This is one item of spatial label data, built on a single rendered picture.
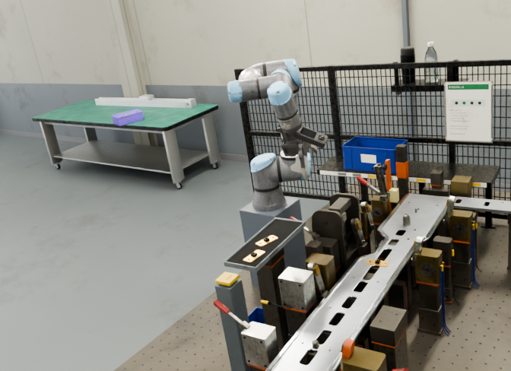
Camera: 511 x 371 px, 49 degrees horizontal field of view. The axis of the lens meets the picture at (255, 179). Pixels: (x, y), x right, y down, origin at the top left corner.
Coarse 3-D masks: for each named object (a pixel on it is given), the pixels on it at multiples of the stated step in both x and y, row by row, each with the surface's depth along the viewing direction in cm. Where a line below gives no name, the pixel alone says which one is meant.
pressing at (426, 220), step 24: (432, 216) 245; (384, 240) 231; (408, 240) 228; (360, 264) 217; (336, 288) 204; (384, 288) 200; (312, 312) 191; (336, 312) 190; (360, 312) 188; (312, 336) 180; (336, 336) 178; (288, 360) 171; (312, 360) 169; (336, 360) 168
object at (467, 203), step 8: (464, 200) 255; (472, 200) 254; (480, 200) 253; (488, 200) 251; (496, 200) 250; (464, 208) 250; (472, 208) 248; (480, 208) 246; (488, 208) 244; (496, 208) 243; (504, 208) 242
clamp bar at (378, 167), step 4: (376, 164) 253; (380, 164) 253; (384, 164) 250; (372, 168) 254; (376, 168) 251; (380, 168) 251; (384, 168) 250; (376, 172) 252; (380, 172) 254; (376, 176) 253; (380, 176) 252; (380, 180) 253; (384, 180) 255; (380, 184) 253; (384, 184) 255; (380, 188) 254; (384, 188) 256; (380, 192) 255; (384, 192) 254; (388, 196) 257
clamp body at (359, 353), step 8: (360, 352) 161; (368, 352) 160; (376, 352) 160; (344, 360) 158; (352, 360) 158; (360, 360) 158; (368, 360) 157; (376, 360) 157; (384, 360) 157; (344, 368) 158; (352, 368) 157; (360, 368) 155; (368, 368) 154; (376, 368) 154; (384, 368) 158
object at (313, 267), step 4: (312, 264) 201; (316, 264) 202; (308, 268) 201; (312, 268) 200; (316, 268) 201; (316, 272) 200; (320, 272) 202; (316, 276) 201; (320, 276) 203; (316, 280) 201; (320, 280) 203; (316, 284) 202; (320, 284) 203; (316, 288) 202; (320, 288) 202; (324, 288) 204; (316, 292) 203; (320, 292) 202; (324, 292) 204
